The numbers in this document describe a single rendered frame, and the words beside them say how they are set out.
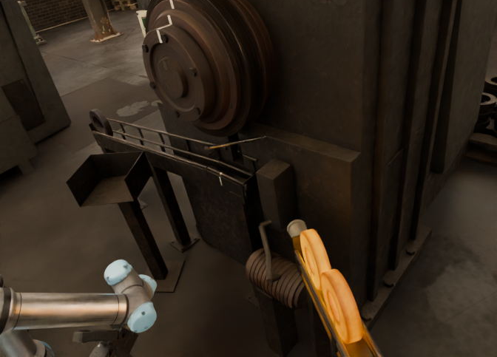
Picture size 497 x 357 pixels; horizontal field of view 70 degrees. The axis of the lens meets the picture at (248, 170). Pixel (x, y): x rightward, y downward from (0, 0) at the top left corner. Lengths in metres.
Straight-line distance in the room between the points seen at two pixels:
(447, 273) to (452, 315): 0.22
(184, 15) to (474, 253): 1.67
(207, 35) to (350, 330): 0.78
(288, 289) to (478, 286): 1.01
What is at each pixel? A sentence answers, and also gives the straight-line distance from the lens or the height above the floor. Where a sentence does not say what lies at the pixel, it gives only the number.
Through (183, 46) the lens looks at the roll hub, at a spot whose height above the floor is 1.22.
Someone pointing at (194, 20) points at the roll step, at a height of 1.26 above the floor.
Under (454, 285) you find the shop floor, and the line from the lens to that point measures 1.89.
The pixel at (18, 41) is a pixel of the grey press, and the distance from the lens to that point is 3.91.
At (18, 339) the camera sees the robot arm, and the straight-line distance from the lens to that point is 1.17.
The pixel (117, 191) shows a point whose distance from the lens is 1.63.
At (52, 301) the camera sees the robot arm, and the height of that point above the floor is 0.83.
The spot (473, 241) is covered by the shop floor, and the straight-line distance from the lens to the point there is 2.10.
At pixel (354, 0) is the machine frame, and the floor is 1.27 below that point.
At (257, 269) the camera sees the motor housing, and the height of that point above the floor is 0.51.
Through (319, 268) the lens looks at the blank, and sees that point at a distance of 0.90.
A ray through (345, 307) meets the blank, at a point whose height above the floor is 0.78.
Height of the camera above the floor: 1.45
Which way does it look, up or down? 35 degrees down
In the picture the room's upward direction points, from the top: 11 degrees counter-clockwise
